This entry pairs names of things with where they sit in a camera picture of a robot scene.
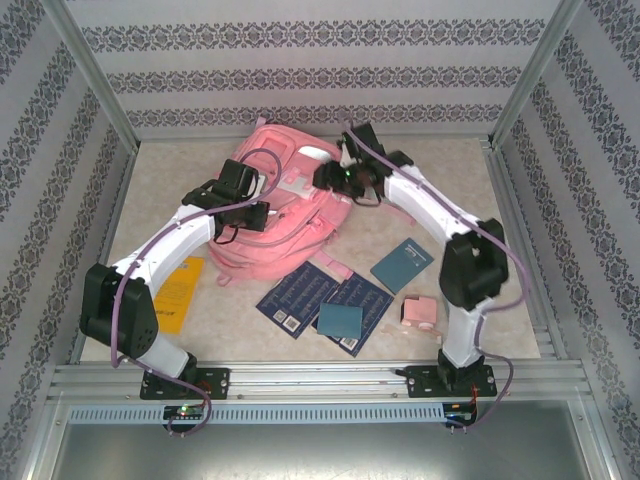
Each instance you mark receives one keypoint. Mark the pink school backpack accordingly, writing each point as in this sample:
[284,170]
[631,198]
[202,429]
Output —
[300,225]

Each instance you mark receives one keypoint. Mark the navy blue printed notebook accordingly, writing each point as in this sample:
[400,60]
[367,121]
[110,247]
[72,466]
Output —
[370,300]
[292,295]

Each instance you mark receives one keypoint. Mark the teal book with white label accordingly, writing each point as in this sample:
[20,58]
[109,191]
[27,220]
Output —
[400,270]

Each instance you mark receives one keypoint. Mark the yellow book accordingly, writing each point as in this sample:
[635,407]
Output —
[175,305]

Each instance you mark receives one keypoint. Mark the small plain teal notebook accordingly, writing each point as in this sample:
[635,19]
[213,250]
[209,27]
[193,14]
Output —
[340,320]

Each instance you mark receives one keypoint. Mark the pink box with white knob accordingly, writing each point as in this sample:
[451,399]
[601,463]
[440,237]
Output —
[419,311]

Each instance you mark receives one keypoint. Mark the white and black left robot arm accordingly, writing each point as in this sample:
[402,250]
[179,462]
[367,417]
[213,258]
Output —
[165,250]

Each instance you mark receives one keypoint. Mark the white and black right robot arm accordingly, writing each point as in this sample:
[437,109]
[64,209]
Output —
[425,200]

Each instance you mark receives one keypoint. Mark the left small circuit board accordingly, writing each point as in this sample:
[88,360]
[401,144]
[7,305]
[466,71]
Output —
[185,412]

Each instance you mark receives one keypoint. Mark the small circuit board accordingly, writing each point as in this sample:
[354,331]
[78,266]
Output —
[460,415]
[185,412]

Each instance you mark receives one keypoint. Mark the grey metal panel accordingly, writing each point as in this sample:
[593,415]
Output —
[320,455]

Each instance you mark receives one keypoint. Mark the right small circuit board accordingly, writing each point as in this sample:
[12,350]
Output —
[460,415]

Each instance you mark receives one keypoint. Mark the aluminium side rail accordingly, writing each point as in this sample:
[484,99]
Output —
[510,200]
[117,200]

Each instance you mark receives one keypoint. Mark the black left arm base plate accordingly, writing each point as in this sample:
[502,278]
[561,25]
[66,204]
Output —
[215,382]

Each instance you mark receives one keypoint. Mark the aluminium mounting rail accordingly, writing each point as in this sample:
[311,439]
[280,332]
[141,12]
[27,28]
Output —
[320,380]

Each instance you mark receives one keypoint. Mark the aluminium frame post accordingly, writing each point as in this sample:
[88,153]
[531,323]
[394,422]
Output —
[532,75]
[94,75]

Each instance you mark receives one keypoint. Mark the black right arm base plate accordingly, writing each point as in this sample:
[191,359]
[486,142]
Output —
[420,382]

